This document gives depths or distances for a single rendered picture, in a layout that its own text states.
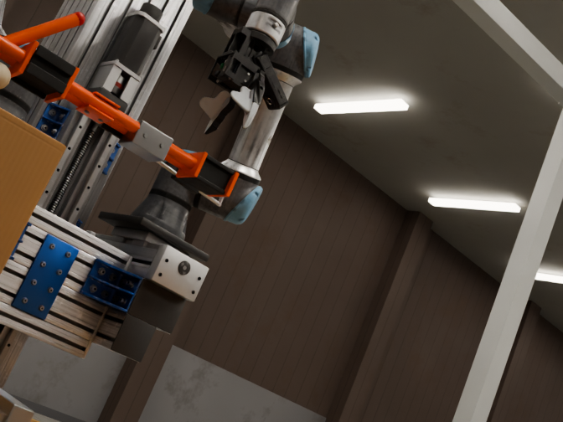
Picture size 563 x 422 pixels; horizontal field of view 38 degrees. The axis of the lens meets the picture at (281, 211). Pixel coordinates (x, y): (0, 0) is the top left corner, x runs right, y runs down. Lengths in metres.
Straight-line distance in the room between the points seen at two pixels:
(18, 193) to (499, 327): 3.72
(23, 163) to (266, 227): 8.06
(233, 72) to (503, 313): 3.31
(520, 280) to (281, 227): 5.01
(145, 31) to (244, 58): 0.64
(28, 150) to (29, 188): 0.05
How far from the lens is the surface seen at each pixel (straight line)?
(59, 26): 1.43
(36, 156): 1.18
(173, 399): 8.82
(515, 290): 4.67
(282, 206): 9.31
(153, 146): 1.44
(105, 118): 1.42
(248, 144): 2.08
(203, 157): 1.47
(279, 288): 9.40
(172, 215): 2.06
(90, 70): 2.18
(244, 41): 1.59
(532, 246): 4.75
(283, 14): 1.63
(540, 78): 4.95
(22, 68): 1.36
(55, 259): 1.91
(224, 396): 9.20
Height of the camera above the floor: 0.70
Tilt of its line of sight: 14 degrees up
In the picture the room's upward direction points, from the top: 24 degrees clockwise
